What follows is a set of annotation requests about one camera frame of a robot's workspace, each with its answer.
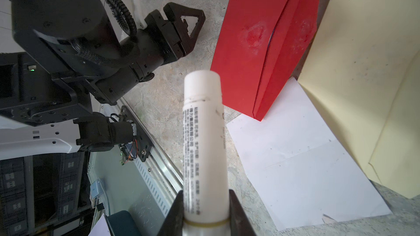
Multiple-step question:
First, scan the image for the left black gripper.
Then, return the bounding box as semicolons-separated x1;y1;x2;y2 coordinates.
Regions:
94;2;206;105

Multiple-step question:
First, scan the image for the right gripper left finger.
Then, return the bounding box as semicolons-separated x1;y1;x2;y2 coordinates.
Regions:
157;190;184;236

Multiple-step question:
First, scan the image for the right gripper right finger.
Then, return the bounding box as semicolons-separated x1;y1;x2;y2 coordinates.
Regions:
229;189;256;236

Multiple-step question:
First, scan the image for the white glue stick tube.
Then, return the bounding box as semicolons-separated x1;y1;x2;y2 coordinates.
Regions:
182;70;231;236

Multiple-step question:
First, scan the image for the red envelope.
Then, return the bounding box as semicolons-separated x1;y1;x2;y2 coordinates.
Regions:
211;0;319;121

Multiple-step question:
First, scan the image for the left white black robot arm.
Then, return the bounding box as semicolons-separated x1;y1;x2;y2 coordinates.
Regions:
1;0;206;160

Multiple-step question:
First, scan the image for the cream yellow envelope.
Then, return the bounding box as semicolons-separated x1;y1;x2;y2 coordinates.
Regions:
299;0;420;198

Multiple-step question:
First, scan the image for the white flat paper sheet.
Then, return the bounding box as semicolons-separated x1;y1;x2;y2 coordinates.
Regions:
227;78;391;230

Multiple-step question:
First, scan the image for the left small circuit board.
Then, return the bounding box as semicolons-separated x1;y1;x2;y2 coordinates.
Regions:
119;139;138;165

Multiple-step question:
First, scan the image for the aluminium rail frame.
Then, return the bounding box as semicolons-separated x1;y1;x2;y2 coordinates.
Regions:
88;116;183;236

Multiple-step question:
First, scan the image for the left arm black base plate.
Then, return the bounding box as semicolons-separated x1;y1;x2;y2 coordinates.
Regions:
120;105;153;162

